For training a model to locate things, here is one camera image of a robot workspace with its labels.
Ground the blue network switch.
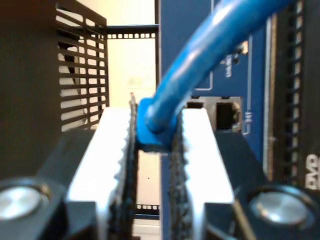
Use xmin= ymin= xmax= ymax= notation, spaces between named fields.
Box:
xmin=157 ymin=0 xmax=278 ymax=240

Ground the blue network cable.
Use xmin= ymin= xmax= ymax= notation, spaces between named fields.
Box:
xmin=135 ymin=0 xmax=297 ymax=154

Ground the black rack frame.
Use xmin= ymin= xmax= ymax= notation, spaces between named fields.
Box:
xmin=106 ymin=23 xmax=161 ymax=216

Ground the black vented panel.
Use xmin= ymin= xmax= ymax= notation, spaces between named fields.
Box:
xmin=0 ymin=0 xmax=111 ymax=191

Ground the black rack server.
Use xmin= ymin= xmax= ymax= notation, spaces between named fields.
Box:
xmin=268 ymin=0 xmax=320 ymax=240

